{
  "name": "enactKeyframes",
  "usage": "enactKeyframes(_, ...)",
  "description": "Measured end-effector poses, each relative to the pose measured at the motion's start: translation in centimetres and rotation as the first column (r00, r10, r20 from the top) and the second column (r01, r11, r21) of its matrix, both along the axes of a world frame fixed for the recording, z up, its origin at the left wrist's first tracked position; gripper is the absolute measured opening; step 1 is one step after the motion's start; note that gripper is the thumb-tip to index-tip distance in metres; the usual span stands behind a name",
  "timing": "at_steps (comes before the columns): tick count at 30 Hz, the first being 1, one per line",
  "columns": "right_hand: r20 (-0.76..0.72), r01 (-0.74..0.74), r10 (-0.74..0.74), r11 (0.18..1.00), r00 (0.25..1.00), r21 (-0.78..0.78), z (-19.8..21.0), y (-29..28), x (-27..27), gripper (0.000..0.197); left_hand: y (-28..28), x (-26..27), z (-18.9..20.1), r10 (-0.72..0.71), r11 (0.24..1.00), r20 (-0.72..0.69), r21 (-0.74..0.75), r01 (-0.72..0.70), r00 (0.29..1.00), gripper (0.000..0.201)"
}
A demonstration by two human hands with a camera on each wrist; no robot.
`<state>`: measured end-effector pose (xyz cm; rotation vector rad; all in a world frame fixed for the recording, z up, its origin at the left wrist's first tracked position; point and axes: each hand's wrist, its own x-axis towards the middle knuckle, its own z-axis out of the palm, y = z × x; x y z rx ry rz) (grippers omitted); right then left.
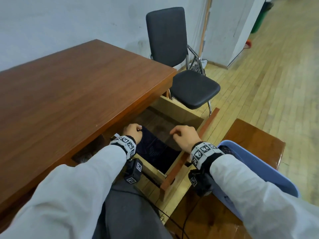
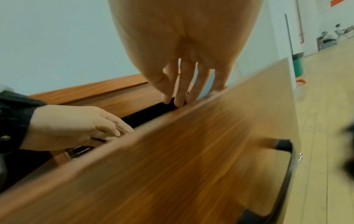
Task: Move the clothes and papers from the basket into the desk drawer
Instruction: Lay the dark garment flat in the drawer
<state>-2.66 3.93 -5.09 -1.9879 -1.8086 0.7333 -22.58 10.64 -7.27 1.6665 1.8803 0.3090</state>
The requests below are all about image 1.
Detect person's left hand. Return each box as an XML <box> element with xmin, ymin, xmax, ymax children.
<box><xmin>122</xmin><ymin>123</ymin><xmax>143</xmax><ymax>143</ymax></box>

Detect person's right hand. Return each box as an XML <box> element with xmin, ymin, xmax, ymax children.
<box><xmin>170</xmin><ymin>125</ymin><xmax>202</xmax><ymax>153</ymax></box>

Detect wooden drawer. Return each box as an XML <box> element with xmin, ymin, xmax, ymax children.
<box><xmin>72</xmin><ymin>96</ymin><xmax>220</xmax><ymax>202</ymax></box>

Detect light blue plastic basin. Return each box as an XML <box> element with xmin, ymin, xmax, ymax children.
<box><xmin>197</xmin><ymin>140</ymin><xmax>301</xmax><ymax>222</ymax></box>

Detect person's right forearm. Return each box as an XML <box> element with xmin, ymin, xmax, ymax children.
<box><xmin>210</xmin><ymin>154</ymin><xmax>319</xmax><ymax>239</ymax></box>

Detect person's left forearm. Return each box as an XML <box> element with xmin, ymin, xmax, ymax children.
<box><xmin>0</xmin><ymin>144</ymin><xmax>127</xmax><ymax>239</ymax></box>

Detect person's grey trouser legs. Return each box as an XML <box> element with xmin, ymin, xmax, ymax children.
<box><xmin>92</xmin><ymin>181</ymin><xmax>172</xmax><ymax>239</ymax></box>

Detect left wristband with marker tags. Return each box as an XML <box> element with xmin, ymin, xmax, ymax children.
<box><xmin>109</xmin><ymin>135</ymin><xmax>137</xmax><ymax>160</ymax></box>

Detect wristband with marker tags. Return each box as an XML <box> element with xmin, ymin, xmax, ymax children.
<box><xmin>109</xmin><ymin>135</ymin><xmax>137</xmax><ymax>160</ymax></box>
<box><xmin>190</xmin><ymin>141</ymin><xmax>225</xmax><ymax>170</ymax></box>

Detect right wristband with marker tags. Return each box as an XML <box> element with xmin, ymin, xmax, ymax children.
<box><xmin>190</xmin><ymin>141</ymin><xmax>225</xmax><ymax>170</ymax></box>

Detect brown wooden bench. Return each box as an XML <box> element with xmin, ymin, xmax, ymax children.
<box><xmin>164</xmin><ymin>119</ymin><xmax>286</xmax><ymax>239</ymax></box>

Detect brown wooden desk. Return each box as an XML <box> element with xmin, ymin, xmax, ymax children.
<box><xmin>0</xmin><ymin>39</ymin><xmax>177</xmax><ymax>229</ymax></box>

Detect grey mop head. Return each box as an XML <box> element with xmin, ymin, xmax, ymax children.
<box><xmin>189</xmin><ymin>56</ymin><xmax>208</xmax><ymax>75</ymax></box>

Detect black padded metal chair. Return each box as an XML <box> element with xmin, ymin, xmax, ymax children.
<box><xmin>146</xmin><ymin>7</ymin><xmax>221</xmax><ymax>117</ymax></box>

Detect wooden mop stick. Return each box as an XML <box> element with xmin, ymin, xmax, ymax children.
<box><xmin>198</xmin><ymin>0</ymin><xmax>212</xmax><ymax>60</ymax></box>

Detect green trash bin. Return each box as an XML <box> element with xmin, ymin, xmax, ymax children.
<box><xmin>250</xmin><ymin>1</ymin><xmax>274</xmax><ymax>34</ymax></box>

